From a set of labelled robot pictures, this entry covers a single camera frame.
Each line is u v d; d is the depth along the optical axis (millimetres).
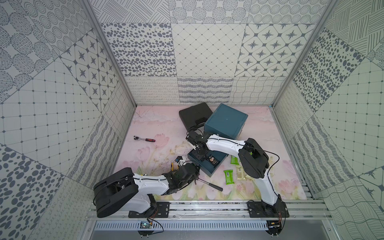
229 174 858
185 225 702
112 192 436
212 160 901
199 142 703
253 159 526
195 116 1078
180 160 788
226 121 838
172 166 880
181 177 647
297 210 765
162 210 736
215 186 817
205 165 878
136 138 1009
